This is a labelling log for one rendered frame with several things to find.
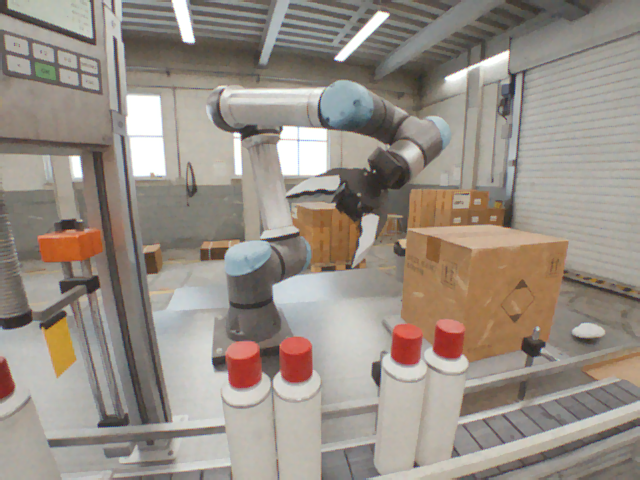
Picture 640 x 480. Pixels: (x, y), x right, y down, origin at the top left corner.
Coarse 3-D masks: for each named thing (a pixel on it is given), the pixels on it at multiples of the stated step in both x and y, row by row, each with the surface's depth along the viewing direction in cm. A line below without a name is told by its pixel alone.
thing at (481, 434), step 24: (624, 384) 46; (528, 408) 42; (552, 408) 42; (576, 408) 41; (600, 408) 41; (456, 432) 39; (480, 432) 39; (504, 432) 38; (528, 432) 38; (600, 432) 37; (336, 456) 36; (360, 456) 36; (456, 456) 35; (528, 456) 34; (552, 456) 34
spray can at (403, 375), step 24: (408, 336) 29; (384, 360) 31; (408, 360) 29; (384, 384) 30; (408, 384) 29; (384, 408) 31; (408, 408) 29; (384, 432) 31; (408, 432) 30; (384, 456) 32; (408, 456) 31
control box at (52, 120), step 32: (96, 0) 27; (32, 32) 23; (96, 32) 28; (0, 64) 21; (0, 96) 22; (32, 96) 24; (64, 96) 26; (96, 96) 29; (0, 128) 22; (32, 128) 24; (64, 128) 26; (96, 128) 29
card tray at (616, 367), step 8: (608, 360) 58; (616, 360) 59; (624, 360) 59; (632, 360) 59; (584, 368) 57; (592, 368) 57; (600, 368) 57; (608, 368) 57; (616, 368) 57; (624, 368) 56; (632, 368) 56; (592, 376) 55; (600, 376) 54; (608, 376) 54; (616, 376) 54; (624, 376) 54; (632, 376) 54
